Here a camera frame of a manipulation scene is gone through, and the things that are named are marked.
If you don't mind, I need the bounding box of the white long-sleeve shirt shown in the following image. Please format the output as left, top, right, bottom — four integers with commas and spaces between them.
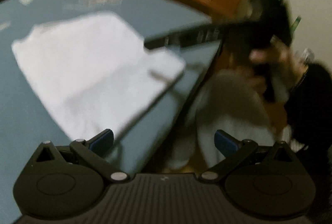
12, 11, 186, 140

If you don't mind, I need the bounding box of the person's right hand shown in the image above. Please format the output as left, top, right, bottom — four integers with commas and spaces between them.
228, 42, 308, 133

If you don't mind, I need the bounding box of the person's white clothing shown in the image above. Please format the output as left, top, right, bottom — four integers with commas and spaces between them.
161, 68, 294, 174

